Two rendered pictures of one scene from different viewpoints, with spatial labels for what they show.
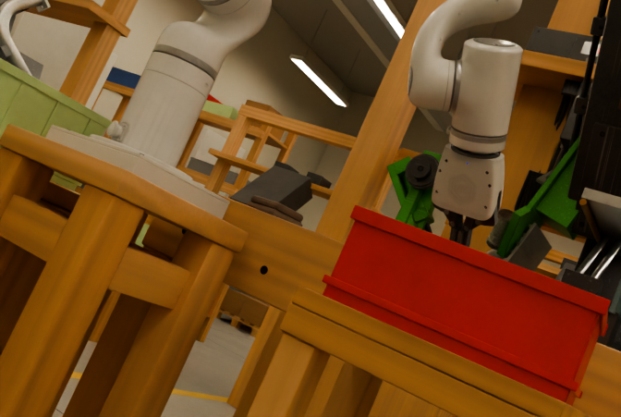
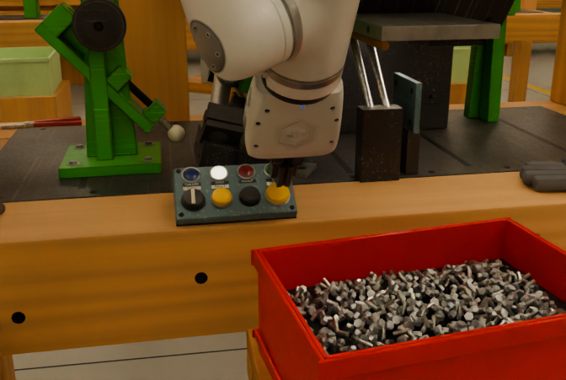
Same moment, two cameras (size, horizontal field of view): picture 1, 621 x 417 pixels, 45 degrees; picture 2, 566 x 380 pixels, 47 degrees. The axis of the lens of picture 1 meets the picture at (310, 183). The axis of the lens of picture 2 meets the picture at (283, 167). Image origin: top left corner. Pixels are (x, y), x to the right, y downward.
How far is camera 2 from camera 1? 0.80 m
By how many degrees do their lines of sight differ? 49
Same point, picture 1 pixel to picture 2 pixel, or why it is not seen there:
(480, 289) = (517, 366)
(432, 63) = (251, 15)
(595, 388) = not seen: hidden behind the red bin
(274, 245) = (13, 280)
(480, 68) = not seen: outside the picture
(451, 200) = (281, 148)
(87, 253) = not seen: outside the picture
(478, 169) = (319, 109)
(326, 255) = (104, 259)
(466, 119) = (307, 66)
